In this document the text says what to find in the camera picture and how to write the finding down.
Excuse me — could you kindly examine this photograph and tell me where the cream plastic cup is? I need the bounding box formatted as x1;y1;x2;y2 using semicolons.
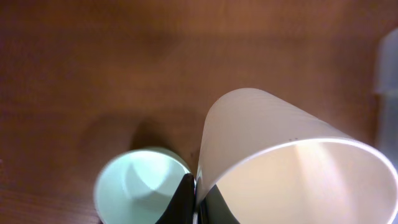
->
196;88;397;224

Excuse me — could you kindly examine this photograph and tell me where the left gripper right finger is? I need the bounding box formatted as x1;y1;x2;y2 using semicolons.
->
198;185;239;224

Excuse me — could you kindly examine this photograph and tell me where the clear plastic storage bin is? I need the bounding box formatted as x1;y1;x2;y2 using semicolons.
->
374;29;397;167

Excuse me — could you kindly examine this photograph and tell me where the green plastic cup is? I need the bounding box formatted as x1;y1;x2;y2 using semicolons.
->
93;147;191;224

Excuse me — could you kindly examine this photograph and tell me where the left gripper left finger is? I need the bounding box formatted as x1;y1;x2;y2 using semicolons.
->
155;174;195;224

